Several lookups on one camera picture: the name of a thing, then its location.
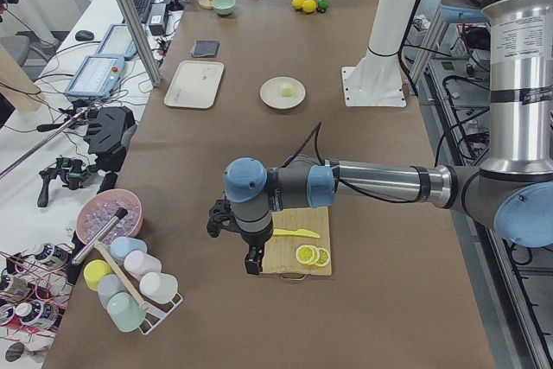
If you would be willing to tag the aluminium frame post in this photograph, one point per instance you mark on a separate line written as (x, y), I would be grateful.
(140, 40)

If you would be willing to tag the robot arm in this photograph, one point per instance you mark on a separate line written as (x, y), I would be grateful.
(510, 192)

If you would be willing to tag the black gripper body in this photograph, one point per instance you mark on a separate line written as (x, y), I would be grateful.
(255, 241)

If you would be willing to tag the yellow lemon near lime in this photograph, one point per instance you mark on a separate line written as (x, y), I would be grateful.
(309, 6)

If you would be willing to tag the mint green bowl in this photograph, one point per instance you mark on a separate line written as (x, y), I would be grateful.
(224, 7)

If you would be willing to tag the pastel cups rack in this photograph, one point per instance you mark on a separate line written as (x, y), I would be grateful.
(144, 308)

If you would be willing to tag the bottles with pink wire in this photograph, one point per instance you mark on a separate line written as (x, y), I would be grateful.
(32, 280)

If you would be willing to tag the pink ice bowl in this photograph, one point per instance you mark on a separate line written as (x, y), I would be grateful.
(100, 209)

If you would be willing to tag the cream rabbit tray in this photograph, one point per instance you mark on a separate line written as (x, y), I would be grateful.
(195, 84)

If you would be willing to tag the yellow lemon far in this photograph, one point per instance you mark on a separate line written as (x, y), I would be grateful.
(297, 4)

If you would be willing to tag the cream round plate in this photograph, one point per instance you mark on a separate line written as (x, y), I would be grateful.
(269, 93)

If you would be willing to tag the bamboo cutting board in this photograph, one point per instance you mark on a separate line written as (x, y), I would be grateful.
(280, 251)

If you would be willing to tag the green lime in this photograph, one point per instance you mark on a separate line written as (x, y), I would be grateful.
(322, 5)

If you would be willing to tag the black computer mouse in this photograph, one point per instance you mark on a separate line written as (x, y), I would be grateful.
(84, 35)

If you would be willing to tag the blue teach pendant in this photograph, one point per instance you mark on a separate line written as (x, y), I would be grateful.
(117, 40)
(96, 77)

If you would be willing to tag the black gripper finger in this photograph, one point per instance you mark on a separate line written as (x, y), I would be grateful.
(254, 260)

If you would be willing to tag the black tool in bowl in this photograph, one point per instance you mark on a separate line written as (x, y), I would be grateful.
(79, 257)

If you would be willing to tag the white bun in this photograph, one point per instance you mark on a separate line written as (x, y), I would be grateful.
(287, 90)

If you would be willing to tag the yellow plastic knife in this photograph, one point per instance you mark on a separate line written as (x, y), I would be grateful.
(301, 233)

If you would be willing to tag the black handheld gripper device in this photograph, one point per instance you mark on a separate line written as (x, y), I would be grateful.
(108, 136)

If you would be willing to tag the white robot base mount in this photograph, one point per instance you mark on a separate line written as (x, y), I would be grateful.
(376, 81)

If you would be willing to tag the grey folded cloth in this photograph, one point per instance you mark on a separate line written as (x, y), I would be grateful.
(205, 49)

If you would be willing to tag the lemon slices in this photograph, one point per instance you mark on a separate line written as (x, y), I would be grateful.
(313, 255)

